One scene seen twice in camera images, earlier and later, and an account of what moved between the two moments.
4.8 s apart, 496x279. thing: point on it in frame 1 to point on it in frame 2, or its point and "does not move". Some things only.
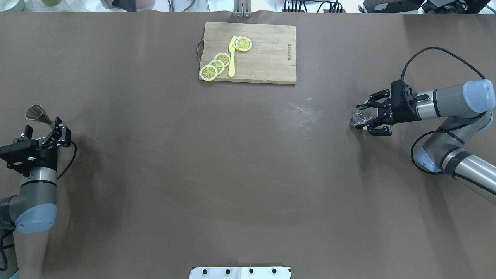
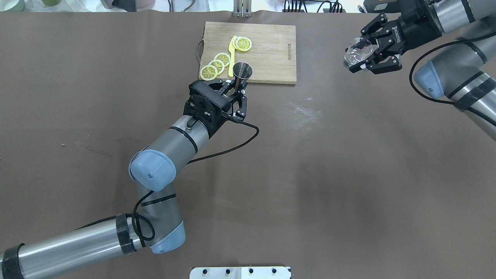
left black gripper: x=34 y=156 to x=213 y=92
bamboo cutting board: x=272 y=58 does not move
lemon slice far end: x=208 y=73 does not move
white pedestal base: x=263 y=272 does not move
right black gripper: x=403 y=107 to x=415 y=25
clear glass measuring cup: x=361 y=116 to x=353 y=56
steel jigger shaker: x=36 y=112 to x=242 y=71
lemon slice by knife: x=241 y=43 does not move
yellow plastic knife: x=231 y=73 does not move
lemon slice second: x=219 y=65 does not move
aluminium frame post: x=242 y=8 does not move
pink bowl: x=142 y=5 does not move
